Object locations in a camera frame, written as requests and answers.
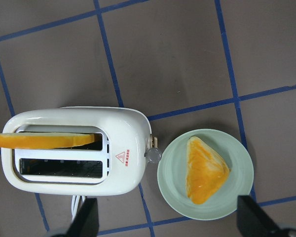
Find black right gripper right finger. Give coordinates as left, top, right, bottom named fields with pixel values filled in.
left=237, top=196, right=283, bottom=237

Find toast piece on plate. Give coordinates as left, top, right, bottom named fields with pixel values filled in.
left=185, top=136, right=230, bottom=205

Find light green plate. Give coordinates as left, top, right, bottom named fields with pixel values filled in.
left=157, top=129, right=254, bottom=220

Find bread slice in toaster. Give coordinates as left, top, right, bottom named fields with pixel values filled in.
left=0, top=132, right=101, bottom=149

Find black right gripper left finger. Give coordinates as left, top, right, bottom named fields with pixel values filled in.
left=64, top=198, right=99, bottom=237

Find white two-slot toaster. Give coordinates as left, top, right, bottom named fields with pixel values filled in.
left=1, top=107, right=160, bottom=196

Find white toaster power cable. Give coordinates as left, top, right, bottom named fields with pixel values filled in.
left=71, top=195, right=89, bottom=223

